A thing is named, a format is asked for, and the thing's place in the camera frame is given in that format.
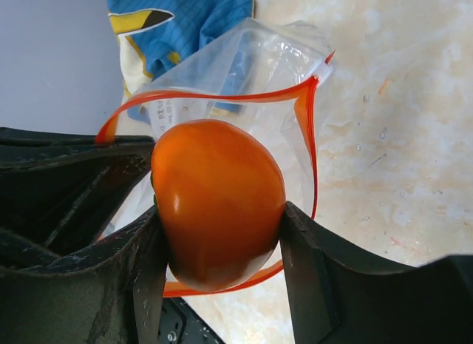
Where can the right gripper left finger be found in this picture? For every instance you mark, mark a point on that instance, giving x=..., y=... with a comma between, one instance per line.
x=63, y=280

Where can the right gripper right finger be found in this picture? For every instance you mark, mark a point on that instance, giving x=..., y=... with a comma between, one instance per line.
x=341, y=293

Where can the orange persimmon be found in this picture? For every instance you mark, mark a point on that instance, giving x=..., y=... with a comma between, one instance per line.
x=220, y=197

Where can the clear orange zip top bag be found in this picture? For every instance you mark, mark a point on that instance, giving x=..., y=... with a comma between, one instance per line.
x=261, y=78

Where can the blue Pikachu cloth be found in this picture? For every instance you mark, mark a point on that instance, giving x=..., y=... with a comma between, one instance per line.
x=155, y=35

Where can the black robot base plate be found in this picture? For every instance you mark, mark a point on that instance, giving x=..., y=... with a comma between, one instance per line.
x=180, y=324

